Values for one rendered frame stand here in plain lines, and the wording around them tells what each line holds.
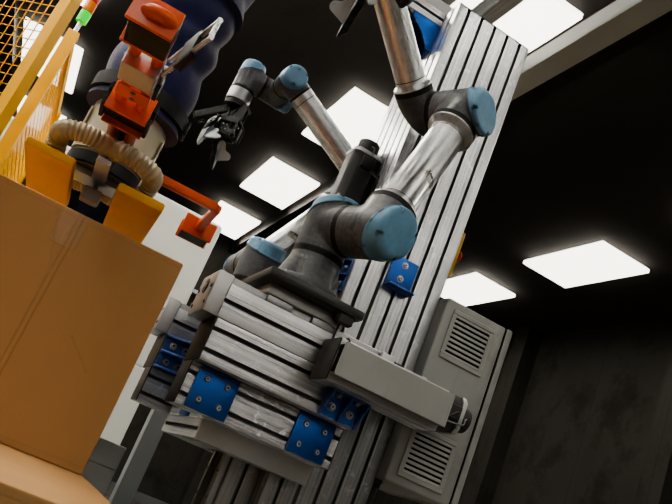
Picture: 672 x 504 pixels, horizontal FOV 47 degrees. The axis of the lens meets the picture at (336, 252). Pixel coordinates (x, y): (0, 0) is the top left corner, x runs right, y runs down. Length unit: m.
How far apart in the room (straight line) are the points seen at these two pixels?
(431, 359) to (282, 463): 0.45
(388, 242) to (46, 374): 0.69
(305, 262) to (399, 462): 0.53
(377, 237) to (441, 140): 0.32
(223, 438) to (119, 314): 0.42
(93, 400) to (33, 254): 0.27
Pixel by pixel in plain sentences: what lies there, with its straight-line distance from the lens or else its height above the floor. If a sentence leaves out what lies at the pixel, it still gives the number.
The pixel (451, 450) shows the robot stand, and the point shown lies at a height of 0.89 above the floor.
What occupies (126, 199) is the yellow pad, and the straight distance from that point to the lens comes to 1.62.
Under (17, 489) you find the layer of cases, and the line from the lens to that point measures 0.80.
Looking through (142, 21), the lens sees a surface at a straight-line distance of 1.19.
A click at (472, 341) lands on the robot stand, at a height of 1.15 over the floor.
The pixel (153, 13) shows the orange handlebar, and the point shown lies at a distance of 1.19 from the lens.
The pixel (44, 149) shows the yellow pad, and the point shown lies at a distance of 1.61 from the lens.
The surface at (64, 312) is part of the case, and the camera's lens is 1.40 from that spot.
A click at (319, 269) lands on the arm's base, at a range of 1.63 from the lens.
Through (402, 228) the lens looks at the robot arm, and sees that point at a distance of 1.60.
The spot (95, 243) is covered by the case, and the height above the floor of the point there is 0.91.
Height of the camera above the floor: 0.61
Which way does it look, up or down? 19 degrees up
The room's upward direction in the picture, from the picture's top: 23 degrees clockwise
